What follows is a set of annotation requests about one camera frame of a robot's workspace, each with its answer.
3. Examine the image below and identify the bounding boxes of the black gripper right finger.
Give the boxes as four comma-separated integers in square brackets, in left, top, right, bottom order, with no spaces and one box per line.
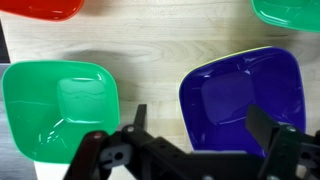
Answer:
[244,103,320,180]

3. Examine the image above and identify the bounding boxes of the green plastic bowl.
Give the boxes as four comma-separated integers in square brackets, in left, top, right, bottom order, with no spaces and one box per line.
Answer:
[250,0,320,34]
[1,59,121,164]

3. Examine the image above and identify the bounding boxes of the yellow plastic bowl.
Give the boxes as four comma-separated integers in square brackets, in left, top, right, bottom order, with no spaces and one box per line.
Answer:
[182,45,274,78]

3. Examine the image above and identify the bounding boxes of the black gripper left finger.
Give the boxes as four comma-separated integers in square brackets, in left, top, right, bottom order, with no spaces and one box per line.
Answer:
[63,103,158,180]

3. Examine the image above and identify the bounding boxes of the red plastic bowl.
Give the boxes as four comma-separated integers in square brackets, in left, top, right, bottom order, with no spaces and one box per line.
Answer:
[0,0,85,22]

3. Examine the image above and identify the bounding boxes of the blue plastic bowl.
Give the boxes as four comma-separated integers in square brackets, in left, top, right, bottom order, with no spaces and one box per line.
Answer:
[178,46,307,158]

